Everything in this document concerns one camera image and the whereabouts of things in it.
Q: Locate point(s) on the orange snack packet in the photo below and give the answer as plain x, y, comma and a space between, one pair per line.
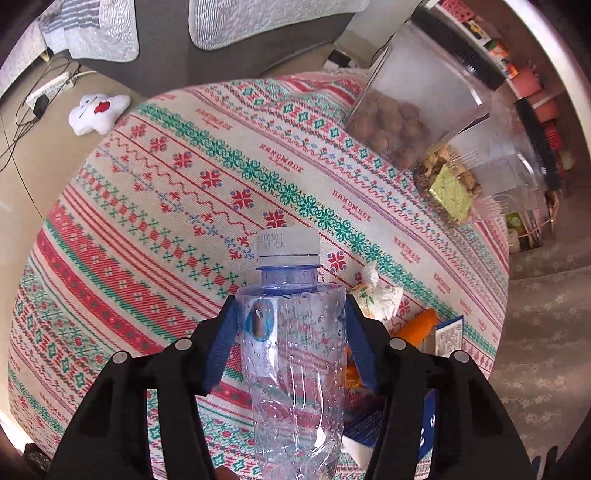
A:
418, 325

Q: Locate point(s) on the nut jar with green label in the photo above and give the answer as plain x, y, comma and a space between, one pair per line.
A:
461, 184

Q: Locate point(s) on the striped quilted sofa seat cover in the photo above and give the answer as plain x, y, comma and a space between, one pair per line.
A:
97, 32

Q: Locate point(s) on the grey lace curtain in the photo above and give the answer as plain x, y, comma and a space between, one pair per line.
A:
545, 346

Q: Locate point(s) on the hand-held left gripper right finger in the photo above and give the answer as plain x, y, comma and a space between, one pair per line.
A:
362, 350

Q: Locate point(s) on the small blue and white box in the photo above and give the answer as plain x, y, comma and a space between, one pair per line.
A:
447, 337

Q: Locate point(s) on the clear plastic wrapper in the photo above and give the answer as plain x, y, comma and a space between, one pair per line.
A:
378, 297

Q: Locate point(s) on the person's left hand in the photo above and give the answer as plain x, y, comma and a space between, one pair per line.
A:
227, 474

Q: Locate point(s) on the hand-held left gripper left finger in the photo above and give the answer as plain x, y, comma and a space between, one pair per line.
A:
224, 346

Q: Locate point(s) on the clear plastic water bottle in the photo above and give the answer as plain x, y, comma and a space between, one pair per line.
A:
295, 369

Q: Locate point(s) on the patterned woven tablecloth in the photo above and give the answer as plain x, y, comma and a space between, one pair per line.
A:
184, 194

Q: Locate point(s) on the pink pen cup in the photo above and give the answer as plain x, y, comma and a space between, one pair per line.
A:
545, 110
527, 81

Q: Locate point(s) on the black plug adapter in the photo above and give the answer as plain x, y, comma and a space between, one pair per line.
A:
40, 105

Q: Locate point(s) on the blue carton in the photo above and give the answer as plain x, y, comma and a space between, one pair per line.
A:
364, 422

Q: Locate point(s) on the walnut jar with black lid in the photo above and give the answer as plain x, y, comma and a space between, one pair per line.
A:
406, 92

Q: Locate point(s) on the green cardboard box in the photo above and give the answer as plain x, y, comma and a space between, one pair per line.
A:
521, 226

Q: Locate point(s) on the white shelf unit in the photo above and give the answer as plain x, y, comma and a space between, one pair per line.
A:
549, 41

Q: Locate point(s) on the white power strip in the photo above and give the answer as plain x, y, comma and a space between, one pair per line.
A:
55, 85

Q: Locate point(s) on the grey sofa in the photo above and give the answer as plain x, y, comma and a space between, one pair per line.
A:
221, 64

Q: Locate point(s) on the white plush toy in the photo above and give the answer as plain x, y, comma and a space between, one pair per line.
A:
94, 113

